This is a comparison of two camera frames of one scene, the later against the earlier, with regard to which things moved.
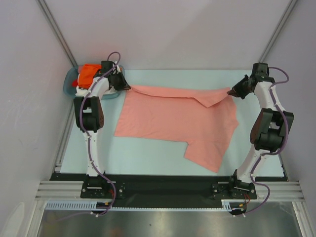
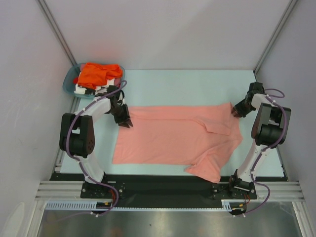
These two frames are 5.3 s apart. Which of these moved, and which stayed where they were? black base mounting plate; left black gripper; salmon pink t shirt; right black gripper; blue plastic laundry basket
Moved: left black gripper; right black gripper; salmon pink t shirt
Stayed: blue plastic laundry basket; black base mounting plate
